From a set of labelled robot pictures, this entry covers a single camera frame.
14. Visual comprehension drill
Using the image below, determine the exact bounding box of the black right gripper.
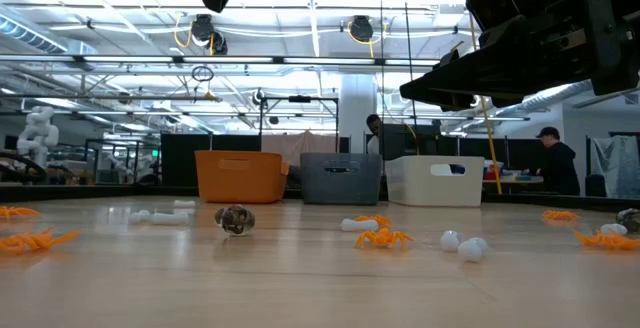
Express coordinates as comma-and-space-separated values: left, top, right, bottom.
399, 0, 640, 112

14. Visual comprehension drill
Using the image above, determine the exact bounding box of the grey tarp cover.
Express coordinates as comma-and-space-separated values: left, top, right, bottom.
589, 134, 640, 199

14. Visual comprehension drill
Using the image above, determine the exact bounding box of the pink hanging cloth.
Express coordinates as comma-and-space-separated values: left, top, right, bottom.
260, 130, 339, 189

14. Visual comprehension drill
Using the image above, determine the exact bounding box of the black equipment box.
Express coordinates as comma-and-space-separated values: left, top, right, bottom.
379, 123, 441, 162

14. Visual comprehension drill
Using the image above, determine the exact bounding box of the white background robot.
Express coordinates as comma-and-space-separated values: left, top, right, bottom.
16, 106, 60, 169

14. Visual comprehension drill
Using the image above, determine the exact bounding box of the black curved tube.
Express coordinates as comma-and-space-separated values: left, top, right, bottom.
0, 150, 46, 185

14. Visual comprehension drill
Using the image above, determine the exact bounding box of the red container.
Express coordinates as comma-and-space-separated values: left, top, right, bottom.
483, 161, 504, 182

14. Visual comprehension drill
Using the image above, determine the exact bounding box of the orange plastic bin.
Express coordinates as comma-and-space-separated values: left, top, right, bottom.
194, 149, 290, 205

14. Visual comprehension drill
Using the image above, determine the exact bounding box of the yellow hanging cable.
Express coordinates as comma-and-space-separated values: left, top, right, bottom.
462, 0, 503, 195

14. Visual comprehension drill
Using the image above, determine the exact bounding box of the black chair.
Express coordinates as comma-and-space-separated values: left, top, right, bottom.
583, 173, 608, 198

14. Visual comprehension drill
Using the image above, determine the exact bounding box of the cluttered side table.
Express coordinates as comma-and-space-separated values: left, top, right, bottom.
482, 167, 559, 187

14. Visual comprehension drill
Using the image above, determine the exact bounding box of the black metal frame stand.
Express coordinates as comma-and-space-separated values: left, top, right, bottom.
257, 95, 340, 155

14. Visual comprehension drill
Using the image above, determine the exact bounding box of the black ceiling cable reel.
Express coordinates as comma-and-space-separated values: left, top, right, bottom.
190, 13, 230, 57
348, 14, 375, 44

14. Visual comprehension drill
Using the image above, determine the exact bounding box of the person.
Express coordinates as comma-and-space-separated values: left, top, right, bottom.
365, 113, 382, 155
522, 126, 582, 197

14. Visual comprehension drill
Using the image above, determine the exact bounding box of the grey plastic bin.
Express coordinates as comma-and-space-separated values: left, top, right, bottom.
299, 152, 384, 206

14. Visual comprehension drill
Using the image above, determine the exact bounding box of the black partition panel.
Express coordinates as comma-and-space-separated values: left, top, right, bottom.
457, 136, 561, 184
160, 133, 262, 188

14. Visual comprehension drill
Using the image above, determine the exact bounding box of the black aluminium table frame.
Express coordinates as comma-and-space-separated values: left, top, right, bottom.
0, 182, 640, 213

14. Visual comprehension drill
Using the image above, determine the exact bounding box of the black metal workcell frame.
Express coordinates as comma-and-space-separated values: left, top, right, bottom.
83, 137, 162, 185

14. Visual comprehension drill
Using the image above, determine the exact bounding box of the black cable loop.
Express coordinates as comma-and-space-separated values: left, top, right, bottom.
191, 65, 215, 83

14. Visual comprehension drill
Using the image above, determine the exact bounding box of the white plastic bin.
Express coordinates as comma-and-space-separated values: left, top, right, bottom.
384, 155, 486, 208

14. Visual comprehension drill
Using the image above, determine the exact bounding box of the white building column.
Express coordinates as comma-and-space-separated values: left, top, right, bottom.
339, 72, 379, 155

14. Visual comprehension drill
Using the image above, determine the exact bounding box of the black hanging cable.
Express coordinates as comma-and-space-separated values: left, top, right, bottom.
401, 0, 420, 155

